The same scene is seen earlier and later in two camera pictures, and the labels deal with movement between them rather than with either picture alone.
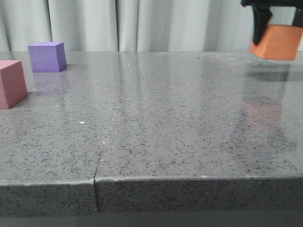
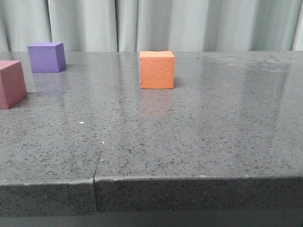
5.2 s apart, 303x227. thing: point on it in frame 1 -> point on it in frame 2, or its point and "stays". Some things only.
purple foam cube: [47, 56] stays
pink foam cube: [13, 86] stays
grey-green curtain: [132, 25] stays
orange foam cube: [280, 42] -> [156, 69]
